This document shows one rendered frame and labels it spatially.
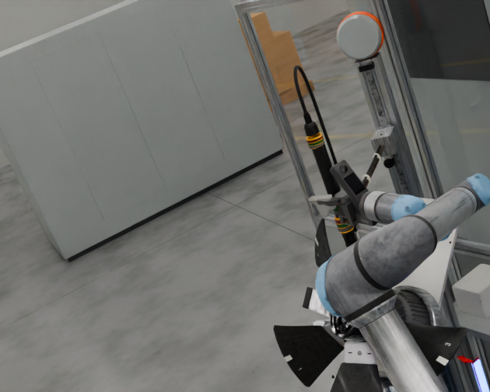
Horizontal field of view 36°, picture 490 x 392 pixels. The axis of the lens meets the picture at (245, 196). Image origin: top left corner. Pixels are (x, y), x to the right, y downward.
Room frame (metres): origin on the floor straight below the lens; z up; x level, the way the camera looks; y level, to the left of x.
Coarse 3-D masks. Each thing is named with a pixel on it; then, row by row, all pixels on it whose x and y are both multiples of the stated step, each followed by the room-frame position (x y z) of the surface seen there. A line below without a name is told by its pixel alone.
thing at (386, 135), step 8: (384, 128) 2.48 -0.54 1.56; (392, 128) 2.45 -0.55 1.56; (376, 136) 2.43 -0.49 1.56; (384, 136) 2.40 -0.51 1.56; (392, 136) 2.41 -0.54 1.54; (376, 144) 2.41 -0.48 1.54; (384, 144) 2.40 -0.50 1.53; (392, 144) 2.39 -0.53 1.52; (384, 152) 2.41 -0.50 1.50; (392, 152) 2.39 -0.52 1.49
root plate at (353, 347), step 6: (348, 342) 1.95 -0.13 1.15; (354, 342) 1.95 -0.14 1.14; (360, 342) 1.94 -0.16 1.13; (366, 342) 1.94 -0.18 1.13; (348, 348) 1.94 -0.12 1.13; (354, 348) 1.94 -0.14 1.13; (360, 348) 1.93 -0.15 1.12; (366, 348) 1.93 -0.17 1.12; (348, 354) 1.93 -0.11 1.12; (354, 354) 1.93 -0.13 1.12; (366, 354) 1.92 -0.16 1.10; (372, 354) 1.92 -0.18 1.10; (348, 360) 1.92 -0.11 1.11; (354, 360) 1.92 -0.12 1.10; (360, 360) 1.91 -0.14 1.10; (366, 360) 1.91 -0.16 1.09; (372, 360) 1.91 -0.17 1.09
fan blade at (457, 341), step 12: (408, 324) 1.86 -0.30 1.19; (420, 324) 1.84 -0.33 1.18; (420, 336) 1.79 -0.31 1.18; (432, 336) 1.77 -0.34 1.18; (444, 336) 1.74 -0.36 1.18; (456, 336) 1.72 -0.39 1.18; (420, 348) 1.74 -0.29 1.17; (432, 348) 1.72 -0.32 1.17; (444, 348) 1.70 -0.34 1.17; (456, 348) 1.68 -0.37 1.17; (432, 360) 1.69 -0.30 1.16
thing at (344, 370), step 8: (344, 368) 1.91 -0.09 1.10; (352, 368) 1.90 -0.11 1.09; (360, 368) 1.90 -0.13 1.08; (368, 368) 1.89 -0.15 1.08; (376, 368) 1.89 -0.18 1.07; (336, 376) 1.90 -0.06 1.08; (344, 376) 1.90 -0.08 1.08; (352, 376) 1.89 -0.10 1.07; (360, 376) 1.88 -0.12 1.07; (368, 376) 1.88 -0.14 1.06; (376, 376) 1.87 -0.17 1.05; (336, 384) 1.89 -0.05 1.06; (344, 384) 1.88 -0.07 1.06; (352, 384) 1.87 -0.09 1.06; (360, 384) 1.87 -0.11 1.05; (368, 384) 1.86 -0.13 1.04; (376, 384) 1.86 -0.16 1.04
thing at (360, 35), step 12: (360, 12) 2.51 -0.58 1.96; (348, 24) 2.51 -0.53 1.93; (360, 24) 2.49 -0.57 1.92; (372, 24) 2.47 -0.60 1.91; (348, 36) 2.52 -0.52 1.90; (360, 36) 2.50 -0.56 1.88; (372, 36) 2.48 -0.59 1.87; (348, 48) 2.52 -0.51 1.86; (360, 48) 2.50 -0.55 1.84; (372, 48) 2.49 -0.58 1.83
